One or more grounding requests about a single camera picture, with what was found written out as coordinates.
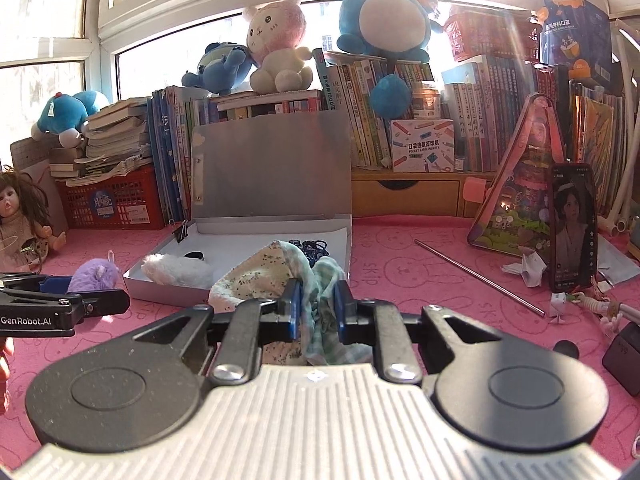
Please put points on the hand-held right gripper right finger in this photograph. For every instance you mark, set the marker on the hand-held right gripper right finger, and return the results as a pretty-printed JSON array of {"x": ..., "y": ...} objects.
[{"x": 342, "y": 312}]

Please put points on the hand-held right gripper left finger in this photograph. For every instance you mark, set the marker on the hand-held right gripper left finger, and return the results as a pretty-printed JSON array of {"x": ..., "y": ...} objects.
[{"x": 295, "y": 310}]

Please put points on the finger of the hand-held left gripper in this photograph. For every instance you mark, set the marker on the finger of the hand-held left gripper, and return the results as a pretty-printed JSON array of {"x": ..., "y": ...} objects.
[
  {"x": 105, "y": 304},
  {"x": 55, "y": 284}
]

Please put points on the purple fluffy plush toy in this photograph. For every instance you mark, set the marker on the purple fluffy plush toy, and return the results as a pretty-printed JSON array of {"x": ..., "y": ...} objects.
[{"x": 97, "y": 272}]

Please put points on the green checked floral cloth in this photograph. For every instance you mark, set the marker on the green checked floral cloth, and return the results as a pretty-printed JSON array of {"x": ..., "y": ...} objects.
[{"x": 250, "y": 275}]

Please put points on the blue floral fabric pouch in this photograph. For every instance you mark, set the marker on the blue floral fabric pouch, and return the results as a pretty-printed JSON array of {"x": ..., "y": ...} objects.
[{"x": 310, "y": 250}]

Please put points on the white fluffy plush toy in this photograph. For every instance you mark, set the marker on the white fluffy plush toy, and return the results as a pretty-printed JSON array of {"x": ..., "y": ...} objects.
[{"x": 175, "y": 270}]

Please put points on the black round cap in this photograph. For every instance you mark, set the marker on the black round cap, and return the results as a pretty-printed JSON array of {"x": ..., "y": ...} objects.
[{"x": 194, "y": 256}]

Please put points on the grey cardboard box with lid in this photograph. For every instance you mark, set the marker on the grey cardboard box with lid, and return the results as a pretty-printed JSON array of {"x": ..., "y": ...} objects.
[{"x": 270, "y": 160}]

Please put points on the person's left hand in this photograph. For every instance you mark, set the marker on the person's left hand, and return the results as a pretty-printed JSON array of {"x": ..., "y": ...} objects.
[{"x": 4, "y": 375}]

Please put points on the clear glass cup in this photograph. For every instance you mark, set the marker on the clear glass cup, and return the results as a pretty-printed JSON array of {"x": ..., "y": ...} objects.
[{"x": 15, "y": 260}]

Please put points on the pink rabbit print mat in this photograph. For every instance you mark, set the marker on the pink rabbit print mat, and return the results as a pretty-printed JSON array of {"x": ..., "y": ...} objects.
[{"x": 425, "y": 280}]

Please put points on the brown-haired doll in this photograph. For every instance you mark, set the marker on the brown-haired doll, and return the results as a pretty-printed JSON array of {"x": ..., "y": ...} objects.
[{"x": 20, "y": 200}]

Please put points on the black binder clip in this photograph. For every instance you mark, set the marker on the black binder clip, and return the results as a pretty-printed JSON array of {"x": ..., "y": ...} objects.
[{"x": 182, "y": 232}]

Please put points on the large red plastic basket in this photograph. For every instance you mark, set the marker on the large red plastic basket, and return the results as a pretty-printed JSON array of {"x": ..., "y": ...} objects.
[{"x": 130, "y": 200}]

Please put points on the grey grid board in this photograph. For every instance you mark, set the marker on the grey grid board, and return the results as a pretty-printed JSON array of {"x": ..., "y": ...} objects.
[{"x": 25, "y": 152}]

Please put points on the thin metal rod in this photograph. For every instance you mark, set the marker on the thin metal rod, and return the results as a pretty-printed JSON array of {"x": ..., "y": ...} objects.
[{"x": 480, "y": 278}]

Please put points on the wooden drawer unit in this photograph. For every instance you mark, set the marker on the wooden drawer unit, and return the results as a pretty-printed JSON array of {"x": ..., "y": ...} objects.
[{"x": 425, "y": 195}]

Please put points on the row of thin blue books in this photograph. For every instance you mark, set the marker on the row of thin blue books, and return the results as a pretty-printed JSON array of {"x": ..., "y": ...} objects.
[{"x": 170, "y": 160}]

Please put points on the stack of worn books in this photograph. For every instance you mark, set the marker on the stack of worn books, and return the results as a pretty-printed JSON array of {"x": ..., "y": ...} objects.
[{"x": 115, "y": 135}]

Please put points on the blue white cat plush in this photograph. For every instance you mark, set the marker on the blue white cat plush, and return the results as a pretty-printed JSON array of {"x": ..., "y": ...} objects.
[{"x": 65, "y": 110}]

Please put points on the row of upright books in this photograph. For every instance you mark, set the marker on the row of upright books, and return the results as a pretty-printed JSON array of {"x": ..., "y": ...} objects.
[{"x": 365, "y": 130}]

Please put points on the white label printer box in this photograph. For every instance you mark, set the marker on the white label printer box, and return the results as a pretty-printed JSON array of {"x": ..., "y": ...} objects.
[{"x": 422, "y": 145}]

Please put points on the white folded paper figure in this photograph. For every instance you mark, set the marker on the white folded paper figure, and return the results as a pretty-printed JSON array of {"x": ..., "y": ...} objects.
[{"x": 530, "y": 267}]

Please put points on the small white paper figure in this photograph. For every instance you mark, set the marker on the small white paper figure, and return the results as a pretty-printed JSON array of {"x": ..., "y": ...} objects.
[{"x": 560, "y": 305}]

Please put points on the pink house-shaped box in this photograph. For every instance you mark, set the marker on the pink house-shaped box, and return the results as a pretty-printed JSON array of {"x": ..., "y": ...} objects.
[{"x": 520, "y": 185}]

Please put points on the small white jar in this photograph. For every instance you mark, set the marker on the small white jar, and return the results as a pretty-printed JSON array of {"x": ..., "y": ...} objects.
[{"x": 426, "y": 102}]

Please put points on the small black object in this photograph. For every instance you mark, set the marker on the small black object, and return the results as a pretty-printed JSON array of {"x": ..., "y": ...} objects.
[{"x": 566, "y": 350}]

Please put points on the black smartphone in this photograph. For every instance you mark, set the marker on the black smartphone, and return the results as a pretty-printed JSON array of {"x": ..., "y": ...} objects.
[{"x": 572, "y": 220}]

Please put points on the blue alien plush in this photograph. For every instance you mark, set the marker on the blue alien plush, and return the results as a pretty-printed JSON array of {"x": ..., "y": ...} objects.
[{"x": 220, "y": 67}]

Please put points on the light blue sheet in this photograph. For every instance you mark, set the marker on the light blue sheet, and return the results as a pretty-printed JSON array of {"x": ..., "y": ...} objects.
[{"x": 617, "y": 260}]

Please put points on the pink white rabbit plush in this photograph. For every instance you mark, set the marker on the pink white rabbit plush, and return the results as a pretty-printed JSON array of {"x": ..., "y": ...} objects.
[{"x": 277, "y": 25}]

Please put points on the dark grey box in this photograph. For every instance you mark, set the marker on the dark grey box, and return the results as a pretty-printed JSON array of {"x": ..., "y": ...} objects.
[{"x": 625, "y": 355}]

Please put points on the big round blue plush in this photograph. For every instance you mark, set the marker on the big round blue plush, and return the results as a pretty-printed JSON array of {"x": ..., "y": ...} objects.
[{"x": 380, "y": 15}]

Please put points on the stack of colourful picture books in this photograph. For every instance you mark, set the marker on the stack of colourful picture books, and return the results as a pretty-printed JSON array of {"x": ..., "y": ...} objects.
[{"x": 600, "y": 150}]

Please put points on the blue face mask box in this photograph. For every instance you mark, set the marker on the blue face mask box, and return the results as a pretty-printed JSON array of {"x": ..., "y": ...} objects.
[{"x": 580, "y": 35}]

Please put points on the white window frame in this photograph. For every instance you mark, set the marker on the white window frame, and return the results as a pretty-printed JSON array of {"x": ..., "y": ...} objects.
[{"x": 112, "y": 10}]

